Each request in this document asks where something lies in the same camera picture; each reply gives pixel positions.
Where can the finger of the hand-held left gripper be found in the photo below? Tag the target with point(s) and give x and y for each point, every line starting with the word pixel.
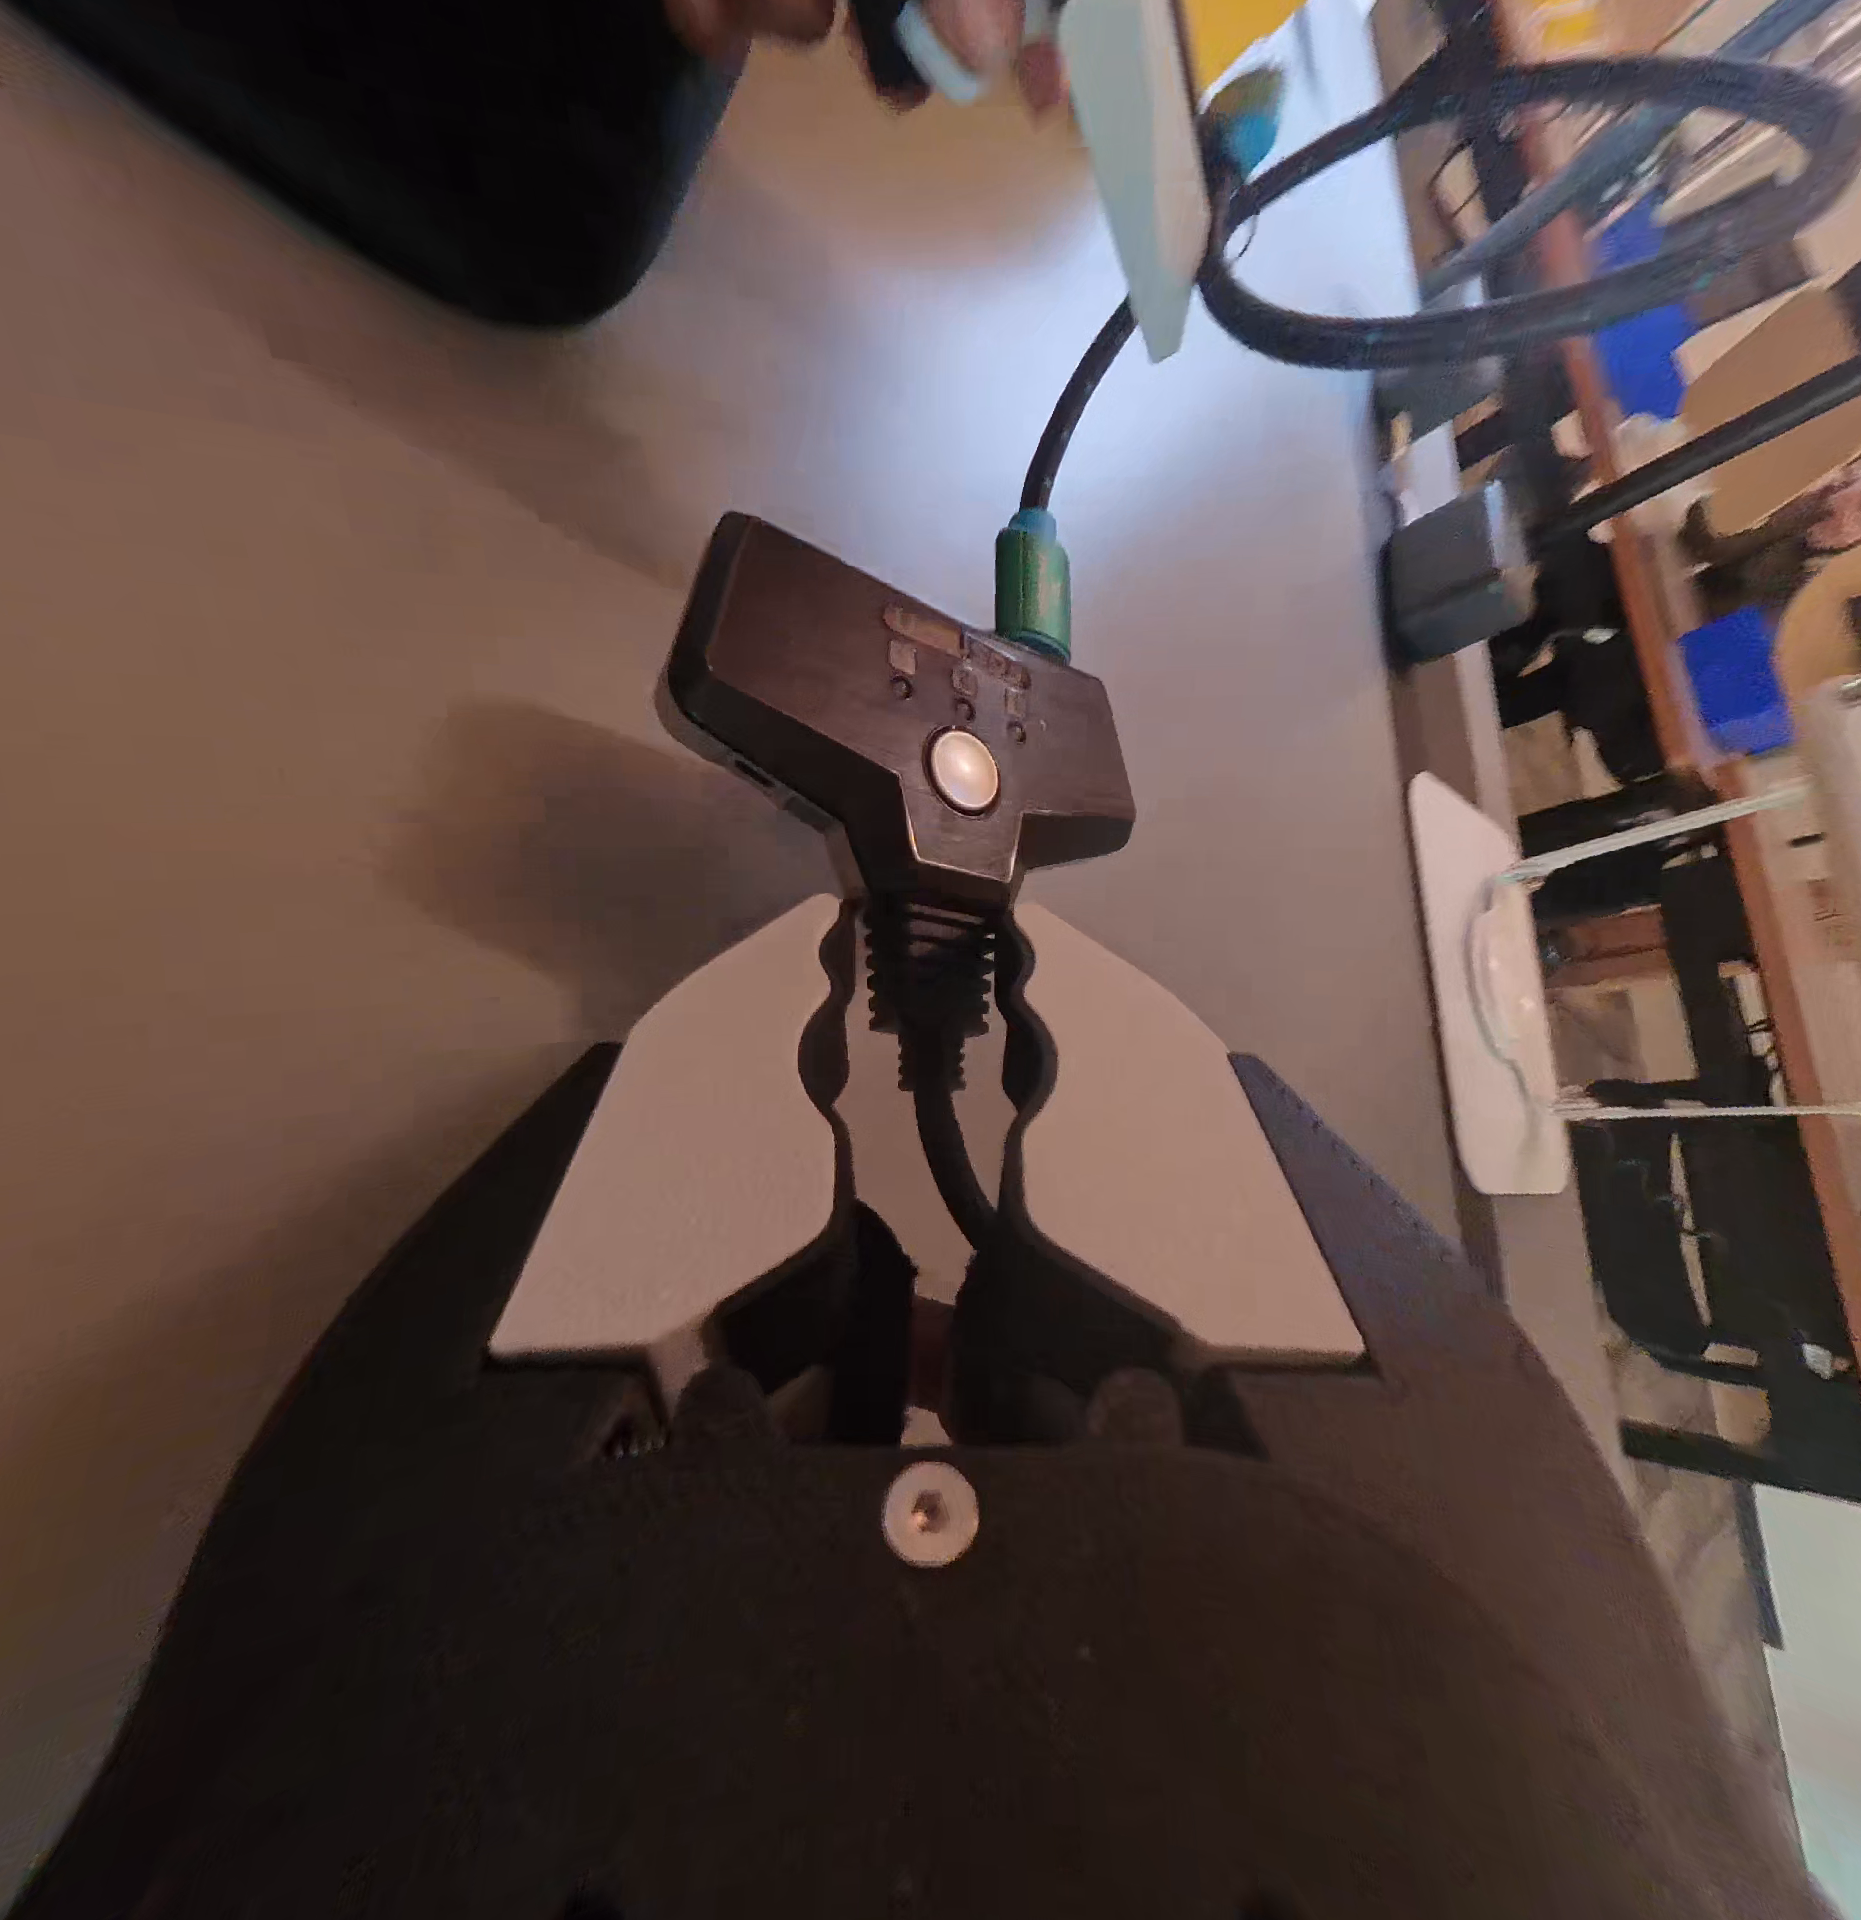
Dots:
pixel 1147 164

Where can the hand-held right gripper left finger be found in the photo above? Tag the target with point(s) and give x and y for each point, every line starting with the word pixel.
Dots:
pixel 690 1140

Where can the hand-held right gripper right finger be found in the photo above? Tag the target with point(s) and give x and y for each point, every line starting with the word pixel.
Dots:
pixel 1170 1171

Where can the person's left hand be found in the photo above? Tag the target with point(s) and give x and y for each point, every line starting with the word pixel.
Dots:
pixel 751 23

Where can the white tablet stand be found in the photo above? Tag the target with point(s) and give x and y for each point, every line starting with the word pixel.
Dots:
pixel 1486 977

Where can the dark grey power cube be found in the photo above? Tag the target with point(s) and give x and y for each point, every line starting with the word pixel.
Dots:
pixel 1454 578

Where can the blue plastic bin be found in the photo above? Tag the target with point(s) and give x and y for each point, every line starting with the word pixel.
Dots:
pixel 1642 330
pixel 1737 682

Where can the black textured pad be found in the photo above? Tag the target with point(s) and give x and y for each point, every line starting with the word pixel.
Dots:
pixel 420 151

